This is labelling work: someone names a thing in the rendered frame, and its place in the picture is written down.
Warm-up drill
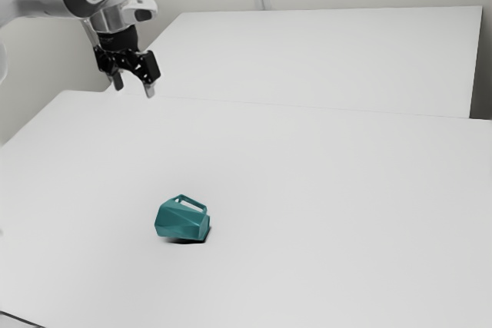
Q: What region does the teal faceted mug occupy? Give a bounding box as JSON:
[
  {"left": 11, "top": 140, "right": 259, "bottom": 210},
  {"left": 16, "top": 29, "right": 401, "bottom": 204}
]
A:
[{"left": 153, "top": 194, "right": 212, "bottom": 244}]

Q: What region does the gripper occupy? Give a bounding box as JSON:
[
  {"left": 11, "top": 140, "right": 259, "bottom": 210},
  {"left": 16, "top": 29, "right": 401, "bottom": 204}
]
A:
[{"left": 93, "top": 26, "right": 162, "bottom": 99}]

